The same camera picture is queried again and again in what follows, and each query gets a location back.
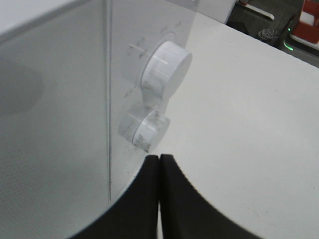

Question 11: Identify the white timer knob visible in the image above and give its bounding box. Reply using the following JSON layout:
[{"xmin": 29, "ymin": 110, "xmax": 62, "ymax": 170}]
[{"xmin": 119, "ymin": 110, "xmax": 170, "ymax": 153}]

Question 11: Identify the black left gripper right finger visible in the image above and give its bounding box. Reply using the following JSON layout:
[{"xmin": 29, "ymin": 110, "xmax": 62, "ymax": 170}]
[{"xmin": 159, "ymin": 154, "xmax": 252, "ymax": 239}]

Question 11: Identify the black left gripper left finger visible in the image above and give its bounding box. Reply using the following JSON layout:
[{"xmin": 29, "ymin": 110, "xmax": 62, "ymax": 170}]
[{"xmin": 73, "ymin": 155, "xmax": 160, "ymax": 239}]

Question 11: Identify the upper white power knob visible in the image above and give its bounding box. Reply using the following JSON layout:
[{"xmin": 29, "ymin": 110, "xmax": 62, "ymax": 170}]
[{"xmin": 141, "ymin": 41, "xmax": 192, "ymax": 101}]

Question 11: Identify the white microwave door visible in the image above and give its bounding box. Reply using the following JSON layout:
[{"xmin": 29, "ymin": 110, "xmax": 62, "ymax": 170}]
[{"xmin": 0, "ymin": 0, "xmax": 109, "ymax": 222}]

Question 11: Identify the dark device with green light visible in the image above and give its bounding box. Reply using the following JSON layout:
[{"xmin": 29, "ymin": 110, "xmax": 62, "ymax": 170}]
[{"xmin": 226, "ymin": 0, "xmax": 319, "ymax": 67}]

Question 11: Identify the white microwave oven body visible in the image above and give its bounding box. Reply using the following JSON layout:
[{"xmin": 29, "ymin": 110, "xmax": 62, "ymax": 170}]
[{"xmin": 0, "ymin": 0, "xmax": 236, "ymax": 220}]

